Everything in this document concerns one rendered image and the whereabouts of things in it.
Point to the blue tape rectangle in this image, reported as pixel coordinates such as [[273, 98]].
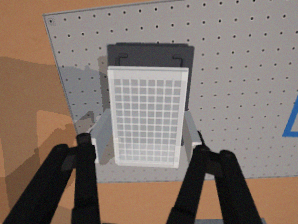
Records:
[[287, 131]]

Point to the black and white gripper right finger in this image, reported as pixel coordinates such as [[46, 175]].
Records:
[[236, 202]]

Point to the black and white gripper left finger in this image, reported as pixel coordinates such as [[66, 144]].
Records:
[[39, 201]]

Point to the white well plate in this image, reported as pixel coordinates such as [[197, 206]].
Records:
[[147, 100]]

